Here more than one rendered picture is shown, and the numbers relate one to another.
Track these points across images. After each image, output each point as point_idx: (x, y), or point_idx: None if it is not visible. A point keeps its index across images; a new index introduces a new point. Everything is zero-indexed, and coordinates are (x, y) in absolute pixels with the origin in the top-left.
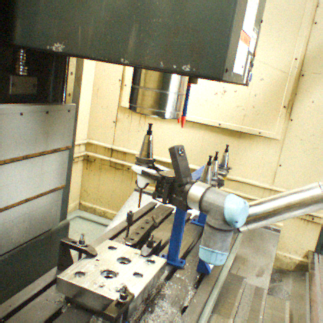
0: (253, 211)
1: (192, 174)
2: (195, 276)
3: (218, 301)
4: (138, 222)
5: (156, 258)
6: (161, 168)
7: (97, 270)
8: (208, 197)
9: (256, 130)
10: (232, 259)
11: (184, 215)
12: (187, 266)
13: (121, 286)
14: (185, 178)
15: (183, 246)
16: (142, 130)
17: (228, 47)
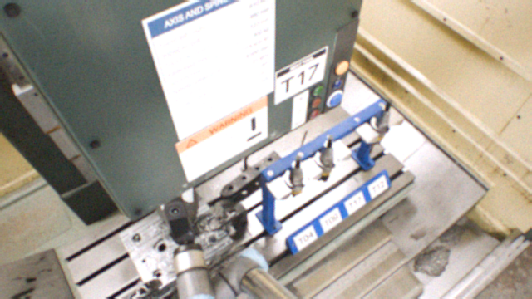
0: (253, 297)
1: (298, 149)
2: (276, 252)
3: (315, 267)
4: (281, 139)
5: (222, 235)
6: (184, 194)
7: (155, 237)
8: (178, 282)
9: (497, 51)
10: (362, 226)
11: (268, 200)
12: (280, 233)
13: (160, 267)
14: (179, 238)
15: (302, 198)
16: None
17: (119, 201)
